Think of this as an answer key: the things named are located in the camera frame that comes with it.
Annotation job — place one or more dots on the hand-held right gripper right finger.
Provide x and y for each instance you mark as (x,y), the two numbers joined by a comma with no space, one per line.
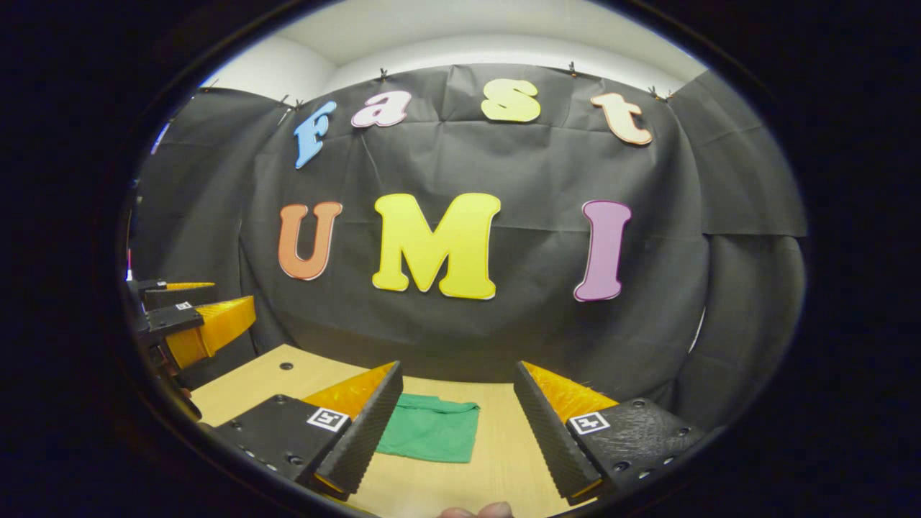
(550,439)

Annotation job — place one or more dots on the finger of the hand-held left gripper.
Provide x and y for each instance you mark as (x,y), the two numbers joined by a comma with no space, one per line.
(173,316)
(180,295)

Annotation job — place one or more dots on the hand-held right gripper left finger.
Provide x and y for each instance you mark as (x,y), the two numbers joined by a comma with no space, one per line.
(367,432)

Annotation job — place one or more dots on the green T-shirt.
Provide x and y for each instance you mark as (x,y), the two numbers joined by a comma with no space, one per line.
(432,432)

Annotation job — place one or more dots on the black backdrop cloth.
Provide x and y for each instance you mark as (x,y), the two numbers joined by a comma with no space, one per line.
(532,165)

